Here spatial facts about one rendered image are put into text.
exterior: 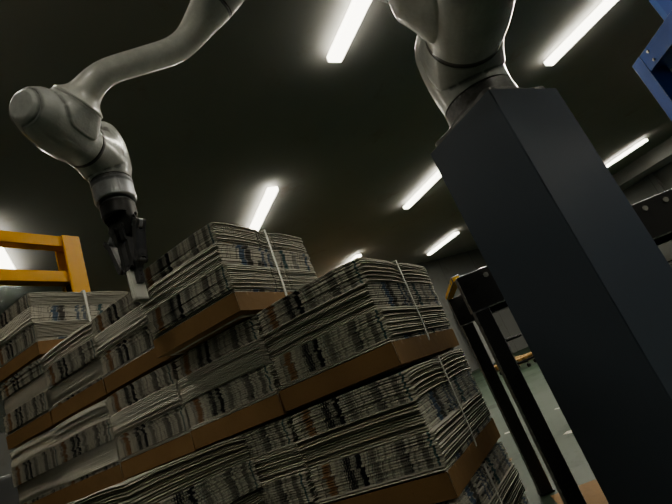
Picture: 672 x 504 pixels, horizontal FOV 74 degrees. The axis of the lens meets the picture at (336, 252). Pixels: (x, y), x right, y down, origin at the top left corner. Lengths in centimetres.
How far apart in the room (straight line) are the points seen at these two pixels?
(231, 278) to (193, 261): 12
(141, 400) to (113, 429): 14
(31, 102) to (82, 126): 9
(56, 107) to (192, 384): 66
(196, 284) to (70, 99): 45
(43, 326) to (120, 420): 53
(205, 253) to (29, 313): 88
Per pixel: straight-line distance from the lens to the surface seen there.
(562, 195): 87
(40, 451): 179
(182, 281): 112
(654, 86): 278
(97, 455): 153
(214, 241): 106
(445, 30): 92
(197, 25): 125
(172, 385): 123
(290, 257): 125
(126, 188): 112
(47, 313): 183
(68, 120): 104
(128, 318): 136
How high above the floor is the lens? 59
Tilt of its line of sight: 17 degrees up
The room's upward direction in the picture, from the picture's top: 22 degrees counter-clockwise
